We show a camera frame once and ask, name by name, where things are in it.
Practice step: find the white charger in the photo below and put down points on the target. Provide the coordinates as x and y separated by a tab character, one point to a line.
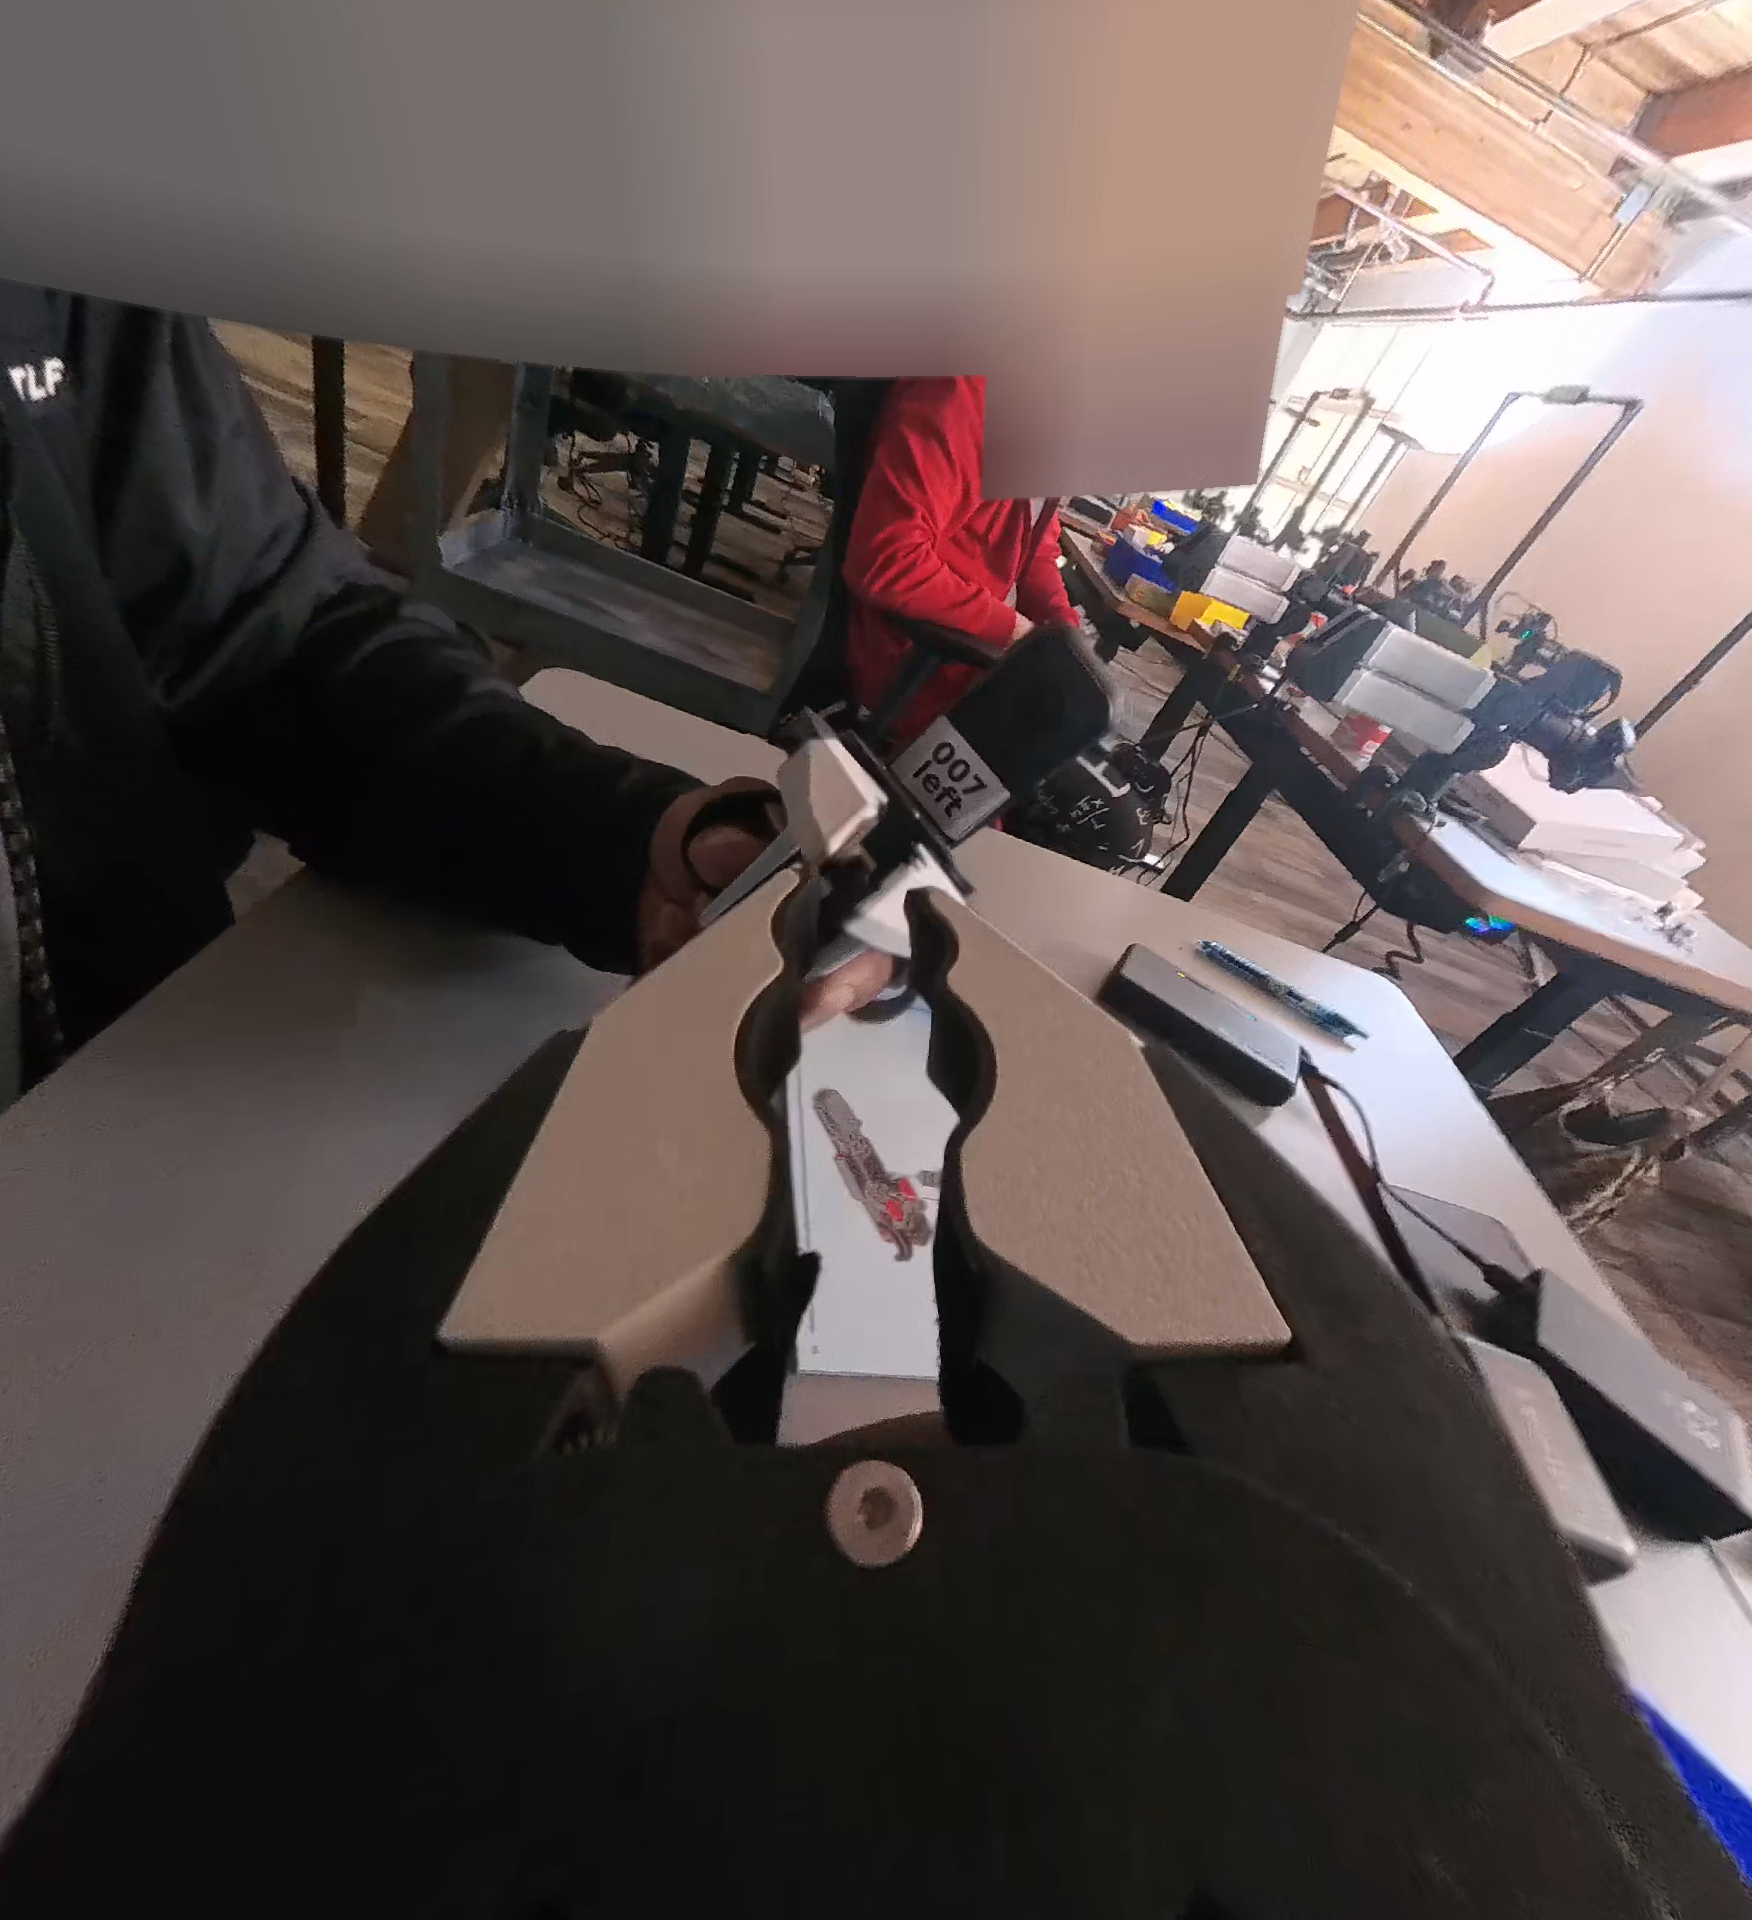
1655	1397

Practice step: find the black smartphone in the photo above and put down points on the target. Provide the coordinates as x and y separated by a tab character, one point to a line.
1468	1236

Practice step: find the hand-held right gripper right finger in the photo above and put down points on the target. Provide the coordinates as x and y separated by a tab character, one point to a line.
1116	1200

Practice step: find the person's left forearm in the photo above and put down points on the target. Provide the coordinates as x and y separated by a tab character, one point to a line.
487	795

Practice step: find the black office chair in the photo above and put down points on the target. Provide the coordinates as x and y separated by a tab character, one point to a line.
817	600

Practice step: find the black metal frame rig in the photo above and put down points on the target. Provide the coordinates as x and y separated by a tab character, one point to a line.
1567	398

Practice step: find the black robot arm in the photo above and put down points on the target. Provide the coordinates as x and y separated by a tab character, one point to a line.
1558	704

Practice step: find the blue plastic bin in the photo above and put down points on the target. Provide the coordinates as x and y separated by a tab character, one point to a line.
1739	1830

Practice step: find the white flat box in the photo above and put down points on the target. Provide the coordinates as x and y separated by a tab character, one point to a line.
1595	839

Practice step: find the person's black jacket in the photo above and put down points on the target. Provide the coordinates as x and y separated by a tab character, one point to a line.
142	600

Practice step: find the grey utility cart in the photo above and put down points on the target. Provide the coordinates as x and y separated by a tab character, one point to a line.
592	586

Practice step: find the white storage box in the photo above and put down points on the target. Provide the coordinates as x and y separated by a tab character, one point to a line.
1415	683

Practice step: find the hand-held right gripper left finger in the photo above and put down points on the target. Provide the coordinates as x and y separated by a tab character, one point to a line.
622	1200

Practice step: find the long wooden work table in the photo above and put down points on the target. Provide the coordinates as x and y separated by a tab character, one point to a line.
1595	899

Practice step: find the blue patterned pen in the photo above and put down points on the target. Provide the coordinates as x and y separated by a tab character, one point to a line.
1281	991

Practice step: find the person's left hand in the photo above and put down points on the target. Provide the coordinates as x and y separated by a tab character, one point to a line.
695	855

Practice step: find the instruction booklet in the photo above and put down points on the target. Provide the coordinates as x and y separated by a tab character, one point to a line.
870	1274

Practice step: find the black flat box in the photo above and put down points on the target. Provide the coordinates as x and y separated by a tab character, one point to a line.
1205	1021

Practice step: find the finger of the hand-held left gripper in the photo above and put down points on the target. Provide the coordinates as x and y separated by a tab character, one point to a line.
829	804
884	923

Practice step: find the floor lamp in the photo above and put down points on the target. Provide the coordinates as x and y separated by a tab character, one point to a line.
1731	629

